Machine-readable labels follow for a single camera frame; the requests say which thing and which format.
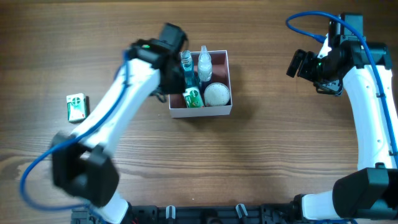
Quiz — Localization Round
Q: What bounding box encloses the green white small carton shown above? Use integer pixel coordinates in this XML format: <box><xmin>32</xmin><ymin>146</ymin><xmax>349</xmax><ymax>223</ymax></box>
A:
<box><xmin>183</xmin><ymin>86</ymin><xmax>205</xmax><ymax>108</ymax></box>

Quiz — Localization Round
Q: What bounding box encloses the teal liquid bottle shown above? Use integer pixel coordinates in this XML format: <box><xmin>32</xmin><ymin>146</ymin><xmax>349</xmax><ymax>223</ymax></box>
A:
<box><xmin>181</xmin><ymin>50</ymin><xmax>199</xmax><ymax>88</ymax></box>

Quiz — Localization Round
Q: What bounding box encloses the clear purple soap bottle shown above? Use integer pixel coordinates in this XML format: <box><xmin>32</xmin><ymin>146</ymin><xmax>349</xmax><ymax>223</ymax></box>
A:
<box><xmin>197</xmin><ymin>45</ymin><xmax>213</xmax><ymax>82</ymax></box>

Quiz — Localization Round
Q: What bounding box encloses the cotton buds round container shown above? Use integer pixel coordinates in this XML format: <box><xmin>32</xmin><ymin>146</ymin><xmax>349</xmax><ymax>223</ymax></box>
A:
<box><xmin>204</xmin><ymin>82</ymin><xmax>231</xmax><ymax>106</ymax></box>

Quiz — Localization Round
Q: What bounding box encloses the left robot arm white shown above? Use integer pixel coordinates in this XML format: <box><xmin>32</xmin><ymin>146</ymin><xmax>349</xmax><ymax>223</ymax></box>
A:
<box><xmin>51</xmin><ymin>38</ymin><xmax>186</xmax><ymax>223</ymax></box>

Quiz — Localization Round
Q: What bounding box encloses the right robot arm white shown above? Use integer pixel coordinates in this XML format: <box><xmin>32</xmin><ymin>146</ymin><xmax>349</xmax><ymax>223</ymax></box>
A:
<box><xmin>287</xmin><ymin>40</ymin><xmax>397</xmax><ymax>222</ymax></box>

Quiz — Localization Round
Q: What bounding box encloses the white cardboard box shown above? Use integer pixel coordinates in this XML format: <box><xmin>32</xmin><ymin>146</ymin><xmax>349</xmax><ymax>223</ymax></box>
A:
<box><xmin>169</xmin><ymin>50</ymin><xmax>233</xmax><ymax>118</ymax></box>

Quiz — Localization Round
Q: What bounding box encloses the black mounting rail base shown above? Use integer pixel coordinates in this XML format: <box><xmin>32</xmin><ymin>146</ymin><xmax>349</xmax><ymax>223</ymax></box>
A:
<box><xmin>70</xmin><ymin>203</ymin><xmax>358</xmax><ymax>224</ymax></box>

